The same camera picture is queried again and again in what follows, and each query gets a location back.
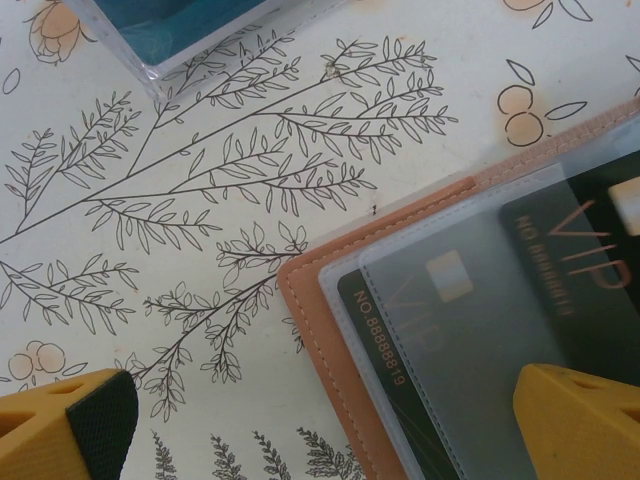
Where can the tan leather card holder wallet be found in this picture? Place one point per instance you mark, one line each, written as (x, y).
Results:
(310, 310)

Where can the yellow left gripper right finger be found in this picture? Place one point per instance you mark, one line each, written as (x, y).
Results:
(585, 430)

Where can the floral printed table mat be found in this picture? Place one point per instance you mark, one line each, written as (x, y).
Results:
(175, 225)

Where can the black VIP card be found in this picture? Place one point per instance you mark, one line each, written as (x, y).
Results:
(380, 350)
(575, 280)

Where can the blue cards in box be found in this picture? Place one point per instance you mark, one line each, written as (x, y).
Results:
(160, 30)

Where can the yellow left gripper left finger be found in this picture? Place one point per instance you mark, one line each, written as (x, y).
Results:
(40, 435)

